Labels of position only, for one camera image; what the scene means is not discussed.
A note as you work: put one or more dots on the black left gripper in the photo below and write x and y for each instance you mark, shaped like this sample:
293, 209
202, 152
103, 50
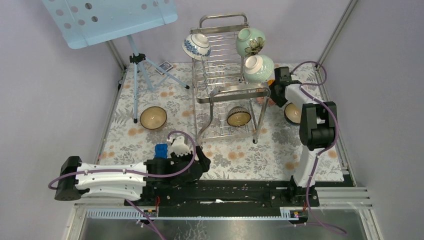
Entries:
205, 160

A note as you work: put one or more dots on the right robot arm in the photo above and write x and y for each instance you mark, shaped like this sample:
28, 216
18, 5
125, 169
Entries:
318, 127

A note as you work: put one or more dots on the brown speckled bowl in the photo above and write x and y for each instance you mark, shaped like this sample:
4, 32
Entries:
153, 118

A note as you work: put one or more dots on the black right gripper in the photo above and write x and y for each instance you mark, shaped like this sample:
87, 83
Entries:
279, 101

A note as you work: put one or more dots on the light blue music stand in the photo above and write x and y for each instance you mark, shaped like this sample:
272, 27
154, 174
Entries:
85, 23

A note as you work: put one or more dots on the small card on table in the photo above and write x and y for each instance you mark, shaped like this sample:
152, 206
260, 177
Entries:
166, 66

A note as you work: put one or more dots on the blue white zigzag bowl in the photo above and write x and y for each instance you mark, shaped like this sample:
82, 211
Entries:
261, 99

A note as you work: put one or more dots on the teal blue bowl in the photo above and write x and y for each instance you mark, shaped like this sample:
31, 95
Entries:
292, 114

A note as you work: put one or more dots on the green celadon bowl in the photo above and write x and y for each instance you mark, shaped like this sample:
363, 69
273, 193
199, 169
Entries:
258, 68
249, 42

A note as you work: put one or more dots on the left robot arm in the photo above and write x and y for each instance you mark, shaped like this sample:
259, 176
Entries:
78, 179

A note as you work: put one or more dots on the white blue floral bowl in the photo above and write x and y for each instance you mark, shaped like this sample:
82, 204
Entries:
197, 46

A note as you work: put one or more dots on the dark patterned bowl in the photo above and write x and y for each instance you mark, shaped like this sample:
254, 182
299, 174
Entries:
238, 116

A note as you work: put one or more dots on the steel two-tier dish rack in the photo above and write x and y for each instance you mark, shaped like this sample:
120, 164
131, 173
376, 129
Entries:
219, 83

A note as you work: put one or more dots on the blue sponge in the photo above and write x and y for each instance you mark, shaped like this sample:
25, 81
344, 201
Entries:
161, 150

